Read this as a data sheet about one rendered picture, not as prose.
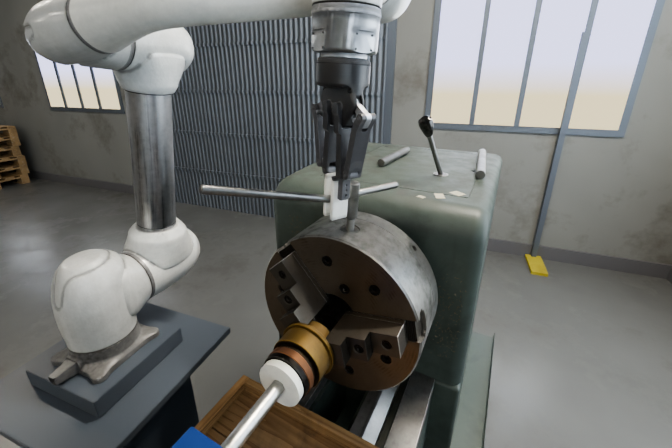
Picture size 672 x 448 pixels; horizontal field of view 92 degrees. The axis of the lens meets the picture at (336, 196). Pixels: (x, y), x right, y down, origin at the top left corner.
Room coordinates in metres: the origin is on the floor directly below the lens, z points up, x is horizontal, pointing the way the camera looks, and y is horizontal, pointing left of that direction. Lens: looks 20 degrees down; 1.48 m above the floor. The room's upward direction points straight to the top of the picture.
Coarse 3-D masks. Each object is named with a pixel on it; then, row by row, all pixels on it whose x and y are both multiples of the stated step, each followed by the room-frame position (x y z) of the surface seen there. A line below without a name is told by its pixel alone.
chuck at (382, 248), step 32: (320, 224) 0.54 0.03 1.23; (320, 256) 0.48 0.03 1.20; (352, 256) 0.45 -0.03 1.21; (384, 256) 0.45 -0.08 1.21; (352, 288) 0.45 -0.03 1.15; (384, 288) 0.42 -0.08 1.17; (416, 288) 0.44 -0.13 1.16; (416, 320) 0.40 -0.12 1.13; (416, 352) 0.40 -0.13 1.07; (352, 384) 0.45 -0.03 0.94; (384, 384) 0.42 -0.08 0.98
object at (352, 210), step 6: (354, 180) 0.51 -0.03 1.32; (354, 186) 0.49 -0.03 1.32; (354, 192) 0.49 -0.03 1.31; (354, 198) 0.49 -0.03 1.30; (348, 204) 0.49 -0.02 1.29; (354, 204) 0.49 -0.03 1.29; (348, 210) 0.49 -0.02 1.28; (354, 210) 0.49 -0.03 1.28; (348, 216) 0.49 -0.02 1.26; (354, 216) 0.49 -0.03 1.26; (348, 222) 0.50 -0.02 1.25; (354, 222) 0.50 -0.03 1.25; (348, 228) 0.50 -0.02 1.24
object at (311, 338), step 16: (288, 336) 0.38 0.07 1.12; (304, 336) 0.38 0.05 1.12; (320, 336) 0.38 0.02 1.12; (272, 352) 0.36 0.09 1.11; (288, 352) 0.35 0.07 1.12; (304, 352) 0.36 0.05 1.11; (320, 352) 0.36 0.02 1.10; (304, 368) 0.34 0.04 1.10; (320, 368) 0.35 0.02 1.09; (304, 384) 0.32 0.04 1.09
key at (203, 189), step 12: (204, 192) 0.36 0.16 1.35; (216, 192) 0.37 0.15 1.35; (228, 192) 0.38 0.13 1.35; (240, 192) 0.39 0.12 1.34; (252, 192) 0.40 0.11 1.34; (264, 192) 0.41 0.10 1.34; (276, 192) 0.42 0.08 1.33; (288, 192) 0.43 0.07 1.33; (360, 192) 0.50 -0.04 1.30; (372, 192) 0.52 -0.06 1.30
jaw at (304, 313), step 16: (288, 256) 0.48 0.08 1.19; (272, 272) 0.48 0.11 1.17; (288, 272) 0.46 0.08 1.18; (304, 272) 0.48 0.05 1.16; (288, 288) 0.45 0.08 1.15; (304, 288) 0.46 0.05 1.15; (320, 288) 0.48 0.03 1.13; (288, 304) 0.44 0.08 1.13; (304, 304) 0.43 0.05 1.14; (320, 304) 0.45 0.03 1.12; (288, 320) 0.41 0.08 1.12; (304, 320) 0.41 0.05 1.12
